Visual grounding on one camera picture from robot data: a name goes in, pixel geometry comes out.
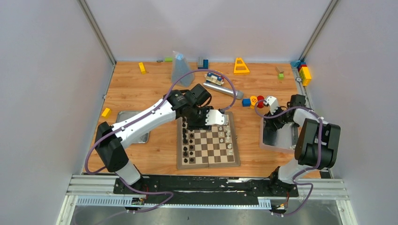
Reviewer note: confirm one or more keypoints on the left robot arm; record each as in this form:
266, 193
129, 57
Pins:
111, 141

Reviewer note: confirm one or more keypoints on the silver toy microphone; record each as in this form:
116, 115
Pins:
238, 94

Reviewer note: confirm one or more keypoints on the aluminium frame post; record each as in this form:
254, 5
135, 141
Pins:
97, 31
318, 29

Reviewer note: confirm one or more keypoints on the yellow no-entry sign block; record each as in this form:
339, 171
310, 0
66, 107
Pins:
253, 100

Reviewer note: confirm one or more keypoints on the blue duplo brick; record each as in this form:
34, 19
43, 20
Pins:
246, 102

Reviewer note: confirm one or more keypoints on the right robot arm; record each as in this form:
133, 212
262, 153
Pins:
316, 147

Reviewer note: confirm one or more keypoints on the blue bubble-wrapped cone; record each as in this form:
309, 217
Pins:
181, 67

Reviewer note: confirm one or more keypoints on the yellow curved block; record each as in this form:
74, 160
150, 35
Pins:
142, 68

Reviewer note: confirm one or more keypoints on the white blue toy car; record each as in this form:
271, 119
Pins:
214, 78

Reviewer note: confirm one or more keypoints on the red rounded block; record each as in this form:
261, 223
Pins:
260, 101

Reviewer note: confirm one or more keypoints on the wooden chess board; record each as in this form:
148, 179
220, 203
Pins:
210, 150

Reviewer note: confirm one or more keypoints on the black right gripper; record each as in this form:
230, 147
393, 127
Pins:
270, 123

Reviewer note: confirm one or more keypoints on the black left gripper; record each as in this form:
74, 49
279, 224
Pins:
195, 120

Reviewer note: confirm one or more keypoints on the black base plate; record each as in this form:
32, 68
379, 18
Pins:
205, 190

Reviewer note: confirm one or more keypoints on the aluminium frame post left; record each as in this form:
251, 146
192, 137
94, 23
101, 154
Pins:
97, 31

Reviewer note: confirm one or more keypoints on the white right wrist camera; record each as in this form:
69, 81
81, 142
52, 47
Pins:
272, 103

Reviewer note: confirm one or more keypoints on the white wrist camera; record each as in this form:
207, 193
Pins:
272, 103
215, 117

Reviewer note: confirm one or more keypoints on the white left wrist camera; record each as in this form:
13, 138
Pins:
215, 117

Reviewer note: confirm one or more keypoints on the colourful brick stack right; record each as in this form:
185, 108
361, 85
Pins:
304, 73

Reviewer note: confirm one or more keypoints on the yellow wooden block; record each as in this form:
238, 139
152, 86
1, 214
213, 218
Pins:
106, 113

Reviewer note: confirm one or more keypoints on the aluminium frame post right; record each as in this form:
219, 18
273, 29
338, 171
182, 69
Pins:
318, 29

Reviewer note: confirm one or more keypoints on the yellow triangle toy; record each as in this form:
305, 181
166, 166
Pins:
240, 67

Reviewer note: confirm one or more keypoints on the blue grey brick stack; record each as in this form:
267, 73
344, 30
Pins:
202, 63

